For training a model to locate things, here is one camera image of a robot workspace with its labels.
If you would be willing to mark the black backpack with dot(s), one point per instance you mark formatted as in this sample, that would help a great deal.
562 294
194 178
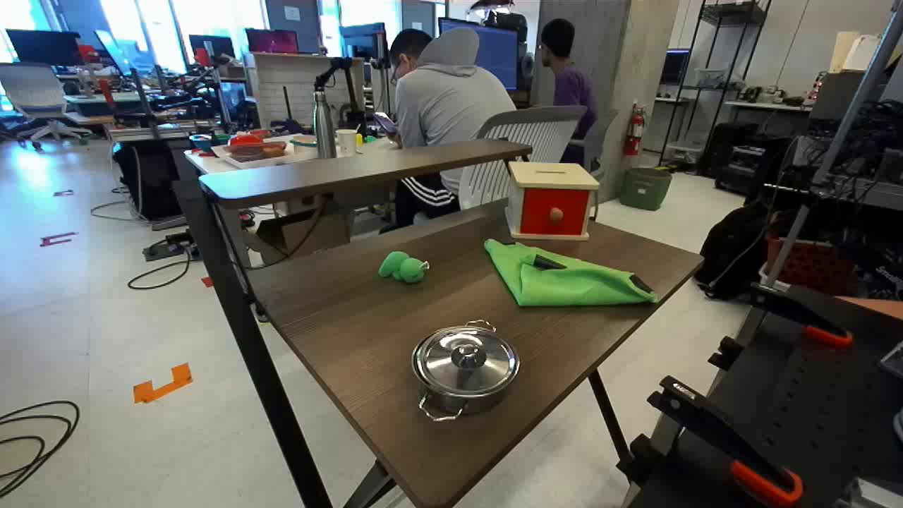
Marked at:
736 253

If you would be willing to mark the orange floor tape marker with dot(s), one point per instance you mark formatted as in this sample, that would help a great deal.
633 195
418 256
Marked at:
150 392

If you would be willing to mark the black metal shelving rack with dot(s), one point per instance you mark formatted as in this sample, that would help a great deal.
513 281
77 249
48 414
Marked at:
705 73

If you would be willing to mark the green plush toy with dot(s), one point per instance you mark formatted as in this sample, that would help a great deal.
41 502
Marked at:
404 270

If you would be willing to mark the black orange clamp rear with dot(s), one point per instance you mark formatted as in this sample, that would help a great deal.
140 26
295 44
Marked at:
815 324

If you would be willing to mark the computer monitor blue screen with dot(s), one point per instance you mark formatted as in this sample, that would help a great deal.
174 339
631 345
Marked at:
497 50

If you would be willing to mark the green towel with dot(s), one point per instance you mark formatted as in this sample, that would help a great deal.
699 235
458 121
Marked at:
541 277

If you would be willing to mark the raised wooden shelf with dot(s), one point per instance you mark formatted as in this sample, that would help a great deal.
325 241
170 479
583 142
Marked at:
348 173

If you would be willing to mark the wooden box red drawer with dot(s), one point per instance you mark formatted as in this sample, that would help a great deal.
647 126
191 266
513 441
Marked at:
548 202

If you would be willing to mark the person in purple shirt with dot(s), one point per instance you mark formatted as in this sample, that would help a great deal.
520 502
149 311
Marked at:
568 84

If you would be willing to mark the silver water bottle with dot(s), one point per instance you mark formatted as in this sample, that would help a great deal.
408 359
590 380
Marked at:
322 126

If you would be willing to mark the green bin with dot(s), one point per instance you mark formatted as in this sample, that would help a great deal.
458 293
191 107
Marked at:
645 188

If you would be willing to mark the black orange clamp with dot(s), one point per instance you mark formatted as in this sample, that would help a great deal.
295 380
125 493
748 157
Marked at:
748 465
815 324

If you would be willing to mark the person in grey hoodie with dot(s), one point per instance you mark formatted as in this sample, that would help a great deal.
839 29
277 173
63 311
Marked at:
442 98

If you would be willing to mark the red tray on desk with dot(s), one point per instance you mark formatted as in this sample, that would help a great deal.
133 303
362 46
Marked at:
253 146

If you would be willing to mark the black orange clamp front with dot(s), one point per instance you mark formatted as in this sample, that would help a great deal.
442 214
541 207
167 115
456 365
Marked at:
748 465

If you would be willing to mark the steel pot with lid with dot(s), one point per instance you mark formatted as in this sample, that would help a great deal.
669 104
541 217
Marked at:
463 369

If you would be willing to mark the red fire extinguisher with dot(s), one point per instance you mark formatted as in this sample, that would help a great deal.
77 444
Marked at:
635 128

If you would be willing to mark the white office chair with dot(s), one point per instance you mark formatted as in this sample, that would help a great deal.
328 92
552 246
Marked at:
39 94

